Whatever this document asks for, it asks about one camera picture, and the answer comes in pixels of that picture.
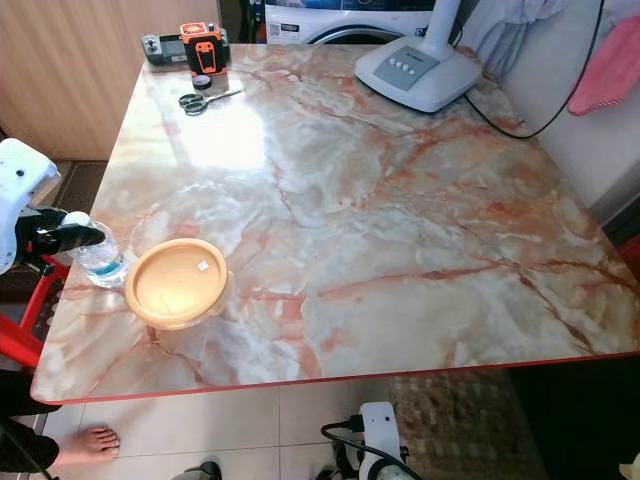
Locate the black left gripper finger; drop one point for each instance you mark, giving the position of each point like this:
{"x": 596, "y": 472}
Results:
{"x": 82, "y": 240}
{"x": 60, "y": 215}

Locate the clear plastic water bottle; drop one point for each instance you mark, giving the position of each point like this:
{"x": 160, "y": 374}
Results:
{"x": 105, "y": 268}

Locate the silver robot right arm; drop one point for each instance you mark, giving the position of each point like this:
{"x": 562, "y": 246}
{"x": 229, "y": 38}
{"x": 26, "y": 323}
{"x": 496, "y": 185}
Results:
{"x": 395, "y": 472}

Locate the red plastic stool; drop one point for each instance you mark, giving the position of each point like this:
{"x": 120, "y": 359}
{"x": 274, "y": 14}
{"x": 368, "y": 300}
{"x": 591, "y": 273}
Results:
{"x": 20, "y": 340}

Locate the yellow round lidded container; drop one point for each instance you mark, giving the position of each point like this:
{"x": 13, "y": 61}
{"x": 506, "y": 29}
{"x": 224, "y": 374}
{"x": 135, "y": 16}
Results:
{"x": 176, "y": 284}

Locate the brown patterned floor mat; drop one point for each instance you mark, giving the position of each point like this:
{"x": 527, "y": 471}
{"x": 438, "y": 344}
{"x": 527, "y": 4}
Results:
{"x": 465, "y": 430}

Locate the light wood cabinet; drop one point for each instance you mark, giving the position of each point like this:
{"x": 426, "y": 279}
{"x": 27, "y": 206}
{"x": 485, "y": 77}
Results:
{"x": 70, "y": 70}

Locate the robot left leg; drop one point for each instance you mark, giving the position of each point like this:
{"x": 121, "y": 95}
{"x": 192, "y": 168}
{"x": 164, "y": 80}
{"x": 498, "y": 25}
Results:
{"x": 200, "y": 471}

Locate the grey remote control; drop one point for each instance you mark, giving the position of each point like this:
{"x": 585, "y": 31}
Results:
{"x": 162, "y": 50}

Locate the small black round cap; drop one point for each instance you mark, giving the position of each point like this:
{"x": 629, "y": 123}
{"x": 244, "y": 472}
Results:
{"x": 203, "y": 82}

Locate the person leg dark trousers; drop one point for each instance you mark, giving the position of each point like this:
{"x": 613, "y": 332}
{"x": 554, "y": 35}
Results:
{"x": 20, "y": 440}

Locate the person bare foot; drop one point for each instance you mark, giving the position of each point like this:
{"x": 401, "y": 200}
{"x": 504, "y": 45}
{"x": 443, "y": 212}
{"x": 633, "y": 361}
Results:
{"x": 88, "y": 446}

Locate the orange black laser level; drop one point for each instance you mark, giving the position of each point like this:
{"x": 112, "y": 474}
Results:
{"x": 203, "y": 47}

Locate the white washing machine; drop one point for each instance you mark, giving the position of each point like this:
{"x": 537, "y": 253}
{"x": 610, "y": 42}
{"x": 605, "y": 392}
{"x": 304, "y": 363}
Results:
{"x": 340, "y": 22}

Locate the white fan base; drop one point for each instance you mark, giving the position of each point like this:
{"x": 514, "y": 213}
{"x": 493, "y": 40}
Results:
{"x": 418, "y": 72}

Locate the grey blue hanging cloth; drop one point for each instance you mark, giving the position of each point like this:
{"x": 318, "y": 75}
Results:
{"x": 510, "y": 30}

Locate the pink cloth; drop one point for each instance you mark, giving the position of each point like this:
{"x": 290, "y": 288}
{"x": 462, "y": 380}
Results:
{"x": 605, "y": 70}

